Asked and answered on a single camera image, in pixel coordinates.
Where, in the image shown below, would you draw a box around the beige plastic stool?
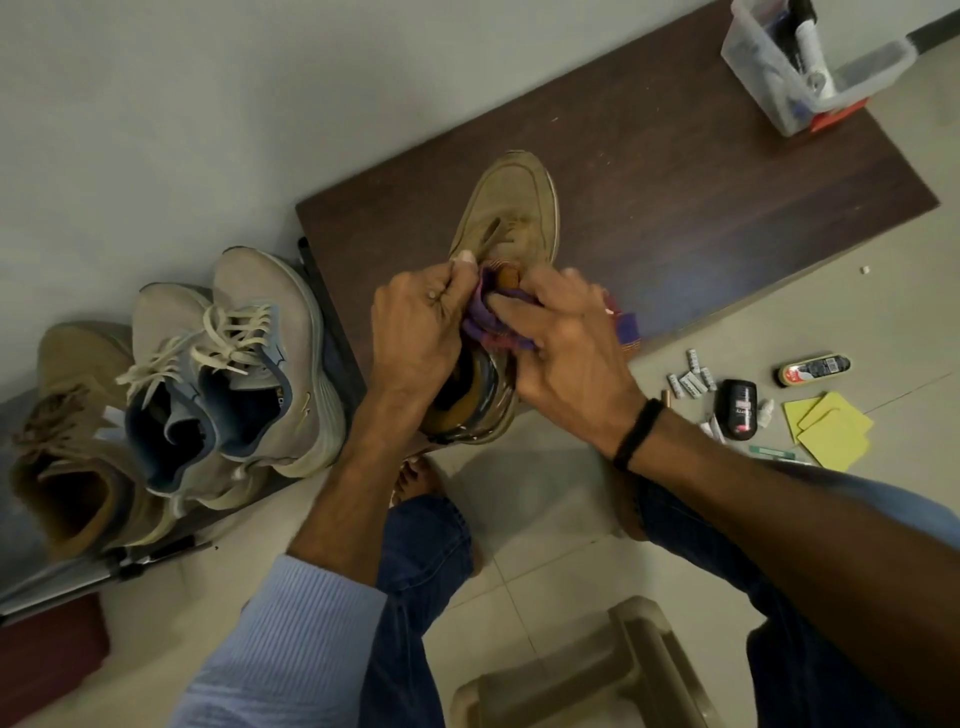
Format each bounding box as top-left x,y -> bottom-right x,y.
448,595 -> 725,728

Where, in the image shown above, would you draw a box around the clear plastic container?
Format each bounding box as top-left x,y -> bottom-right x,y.
720,0 -> 918,138

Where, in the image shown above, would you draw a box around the tan suede shoe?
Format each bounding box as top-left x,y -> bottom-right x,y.
9,322 -> 177,561
418,150 -> 562,448

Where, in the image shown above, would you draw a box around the person's left foot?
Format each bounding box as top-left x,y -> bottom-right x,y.
388,455 -> 445,510

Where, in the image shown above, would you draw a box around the shoe polish bottle gold cap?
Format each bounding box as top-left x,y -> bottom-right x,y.
774,353 -> 853,389

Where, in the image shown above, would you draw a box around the person's left leg blue jeans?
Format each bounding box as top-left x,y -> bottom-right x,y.
358,493 -> 475,728

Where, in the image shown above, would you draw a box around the person's foot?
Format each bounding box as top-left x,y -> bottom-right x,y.
388,455 -> 445,510
609,463 -> 651,543

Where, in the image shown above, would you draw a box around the person's right foot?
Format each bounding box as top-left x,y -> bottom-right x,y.
609,463 -> 651,543

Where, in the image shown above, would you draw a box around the person's left forearm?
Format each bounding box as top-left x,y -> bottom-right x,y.
288,381 -> 453,588

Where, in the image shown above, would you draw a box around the purple checked cloth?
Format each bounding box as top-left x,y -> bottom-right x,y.
460,261 -> 643,355

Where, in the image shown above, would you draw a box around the dark brown low table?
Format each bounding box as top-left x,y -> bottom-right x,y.
294,0 -> 941,410

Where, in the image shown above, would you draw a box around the yellow sponge cloth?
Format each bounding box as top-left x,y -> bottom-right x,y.
795,408 -> 873,474
783,390 -> 876,444

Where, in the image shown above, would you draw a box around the black and white bottle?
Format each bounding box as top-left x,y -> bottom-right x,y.
786,0 -> 838,100

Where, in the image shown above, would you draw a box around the black shoe polish bottle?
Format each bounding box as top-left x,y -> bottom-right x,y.
713,378 -> 759,443

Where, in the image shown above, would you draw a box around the grey sneaker with cream laces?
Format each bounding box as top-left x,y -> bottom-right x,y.
191,246 -> 348,480
114,282 -> 264,513

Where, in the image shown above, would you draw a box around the person's right hand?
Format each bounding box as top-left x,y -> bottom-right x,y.
486,264 -> 648,457

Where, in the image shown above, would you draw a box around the person's right forearm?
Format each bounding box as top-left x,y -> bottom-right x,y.
615,405 -> 960,725

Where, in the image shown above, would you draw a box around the light blue sleeve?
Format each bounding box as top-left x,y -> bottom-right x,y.
168,554 -> 389,728
765,459 -> 960,552

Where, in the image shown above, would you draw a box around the dark red box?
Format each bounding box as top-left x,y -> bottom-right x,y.
0,592 -> 111,708

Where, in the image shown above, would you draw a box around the person's left hand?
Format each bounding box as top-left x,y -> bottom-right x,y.
370,250 -> 481,407

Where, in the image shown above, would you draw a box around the person's leg blue jeans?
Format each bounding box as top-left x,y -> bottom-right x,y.
358,493 -> 475,728
636,472 -> 960,728

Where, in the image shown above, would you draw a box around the red flat box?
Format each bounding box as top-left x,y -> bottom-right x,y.
808,97 -> 871,134

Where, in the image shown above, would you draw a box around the light blue left sleeve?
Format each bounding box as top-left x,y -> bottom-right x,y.
168,554 -> 389,728

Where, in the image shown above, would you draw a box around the metal shoe rack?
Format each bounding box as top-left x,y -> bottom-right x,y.
0,390 -> 297,627

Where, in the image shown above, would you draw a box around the black wristband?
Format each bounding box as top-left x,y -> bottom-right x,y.
612,397 -> 666,473

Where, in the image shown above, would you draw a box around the light blue right sleeve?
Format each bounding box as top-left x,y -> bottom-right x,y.
765,459 -> 960,552

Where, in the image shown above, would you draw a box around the person's right leg blue jeans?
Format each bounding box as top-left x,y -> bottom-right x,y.
636,472 -> 960,728

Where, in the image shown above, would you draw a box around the green and white brush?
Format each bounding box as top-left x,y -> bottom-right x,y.
747,444 -> 813,466

